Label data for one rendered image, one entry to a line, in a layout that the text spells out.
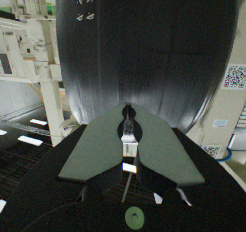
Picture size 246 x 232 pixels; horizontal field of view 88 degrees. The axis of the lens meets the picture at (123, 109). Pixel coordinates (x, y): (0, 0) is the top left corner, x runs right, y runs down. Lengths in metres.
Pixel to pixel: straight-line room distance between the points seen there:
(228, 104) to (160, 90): 0.36
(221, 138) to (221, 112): 0.11
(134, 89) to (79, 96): 0.09
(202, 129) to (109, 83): 0.42
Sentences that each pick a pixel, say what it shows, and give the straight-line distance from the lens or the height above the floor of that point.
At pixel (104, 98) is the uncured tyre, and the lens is 0.21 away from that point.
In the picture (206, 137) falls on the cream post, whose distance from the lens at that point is 0.57.
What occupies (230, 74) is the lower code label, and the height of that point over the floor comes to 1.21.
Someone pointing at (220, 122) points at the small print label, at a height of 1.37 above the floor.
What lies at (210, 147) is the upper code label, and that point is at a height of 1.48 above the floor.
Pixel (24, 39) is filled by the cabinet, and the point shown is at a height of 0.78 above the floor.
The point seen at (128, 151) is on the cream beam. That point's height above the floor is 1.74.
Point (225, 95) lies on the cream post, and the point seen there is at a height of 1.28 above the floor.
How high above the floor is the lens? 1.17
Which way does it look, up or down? 22 degrees up
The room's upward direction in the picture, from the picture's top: 178 degrees counter-clockwise
